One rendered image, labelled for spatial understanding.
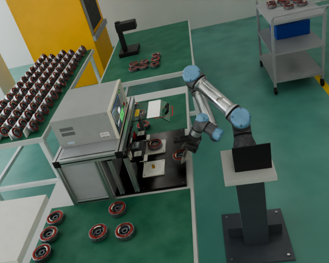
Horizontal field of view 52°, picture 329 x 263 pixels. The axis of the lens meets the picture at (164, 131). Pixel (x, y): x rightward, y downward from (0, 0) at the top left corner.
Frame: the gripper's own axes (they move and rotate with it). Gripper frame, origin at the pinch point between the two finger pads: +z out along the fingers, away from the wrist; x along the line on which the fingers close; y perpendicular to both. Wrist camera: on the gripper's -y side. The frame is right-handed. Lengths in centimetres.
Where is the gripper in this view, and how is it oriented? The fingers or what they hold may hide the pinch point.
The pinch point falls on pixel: (180, 156)
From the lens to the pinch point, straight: 227.3
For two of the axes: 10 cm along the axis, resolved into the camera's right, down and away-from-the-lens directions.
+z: -3.3, 7.8, 5.3
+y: 9.4, 2.8, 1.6
